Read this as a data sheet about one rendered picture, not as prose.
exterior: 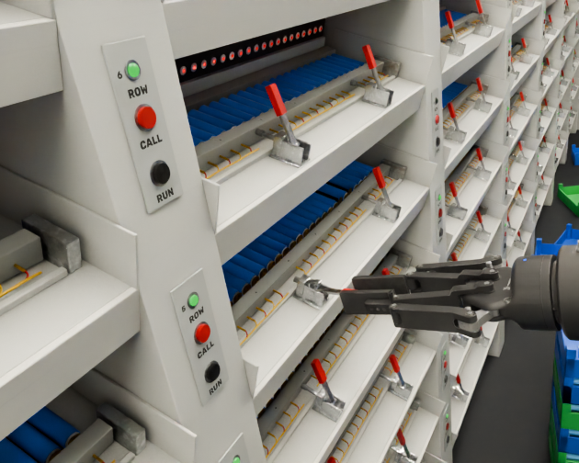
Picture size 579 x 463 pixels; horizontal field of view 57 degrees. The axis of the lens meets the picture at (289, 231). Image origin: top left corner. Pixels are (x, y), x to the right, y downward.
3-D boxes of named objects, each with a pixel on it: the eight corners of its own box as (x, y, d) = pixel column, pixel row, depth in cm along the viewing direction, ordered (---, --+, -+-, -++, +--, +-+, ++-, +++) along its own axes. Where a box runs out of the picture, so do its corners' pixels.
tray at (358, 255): (423, 207, 103) (437, 163, 98) (248, 426, 58) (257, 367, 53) (332, 172, 110) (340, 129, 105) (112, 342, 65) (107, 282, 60)
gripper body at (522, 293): (561, 349, 50) (463, 344, 56) (571, 302, 57) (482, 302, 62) (548, 279, 48) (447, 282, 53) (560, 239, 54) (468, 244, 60)
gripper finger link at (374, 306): (411, 310, 60) (402, 324, 58) (370, 309, 63) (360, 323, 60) (407, 298, 59) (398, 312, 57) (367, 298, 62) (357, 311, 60)
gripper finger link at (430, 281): (494, 274, 55) (499, 267, 56) (402, 270, 63) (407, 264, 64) (502, 307, 57) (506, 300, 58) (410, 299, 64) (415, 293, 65)
